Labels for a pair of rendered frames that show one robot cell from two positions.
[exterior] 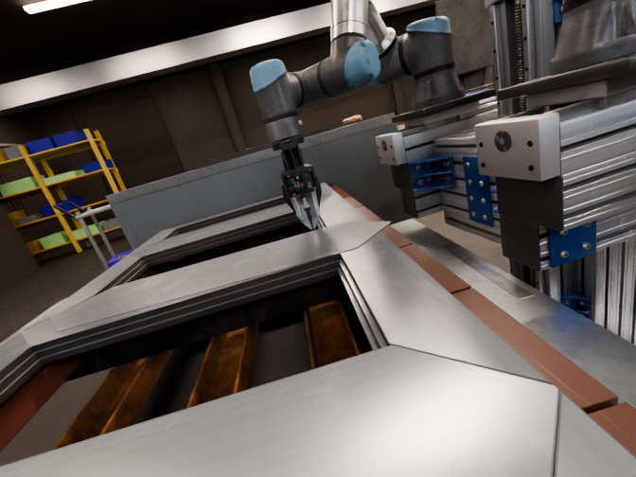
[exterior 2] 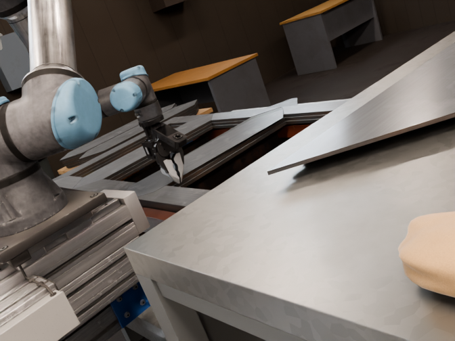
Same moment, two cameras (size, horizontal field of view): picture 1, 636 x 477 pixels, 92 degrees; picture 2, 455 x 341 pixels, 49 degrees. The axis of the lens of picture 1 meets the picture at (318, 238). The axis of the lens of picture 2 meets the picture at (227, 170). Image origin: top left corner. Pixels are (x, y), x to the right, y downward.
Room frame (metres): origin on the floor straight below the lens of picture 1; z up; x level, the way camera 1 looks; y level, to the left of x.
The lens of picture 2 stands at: (2.02, -0.68, 1.29)
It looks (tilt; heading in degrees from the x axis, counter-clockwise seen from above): 18 degrees down; 146
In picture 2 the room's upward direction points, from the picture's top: 21 degrees counter-clockwise
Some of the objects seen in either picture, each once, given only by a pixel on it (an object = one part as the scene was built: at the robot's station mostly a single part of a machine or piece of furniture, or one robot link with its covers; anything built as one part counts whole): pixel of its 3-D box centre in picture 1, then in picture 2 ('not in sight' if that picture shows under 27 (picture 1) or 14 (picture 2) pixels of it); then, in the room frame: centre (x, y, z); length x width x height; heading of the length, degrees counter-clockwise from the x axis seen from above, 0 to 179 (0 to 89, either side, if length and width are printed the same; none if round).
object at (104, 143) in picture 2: not in sight; (134, 132); (-0.43, 0.47, 0.82); 0.80 x 0.40 x 0.06; 92
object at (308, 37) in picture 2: not in sight; (334, 30); (-2.84, 5.12, 0.39); 1.38 x 0.71 x 0.77; 96
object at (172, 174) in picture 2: (314, 210); (167, 171); (0.71, -0.01, 0.89); 0.06 x 0.03 x 0.09; 2
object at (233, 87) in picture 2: not in sight; (201, 107); (-2.41, 2.24, 0.37); 1.37 x 0.72 x 0.73; 6
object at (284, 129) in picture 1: (286, 131); (147, 112); (0.71, 0.00, 1.08); 0.08 x 0.08 x 0.05
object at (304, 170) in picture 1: (295, 167); (157, 137); (0.70, 0.00, 1.00); 0.09 x 0.08 x 0.12; 2
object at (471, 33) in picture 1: (450, 81); not in sight; (5.79, -3.01, 1.27); 1.37 x 1.14 x 2.54; 97
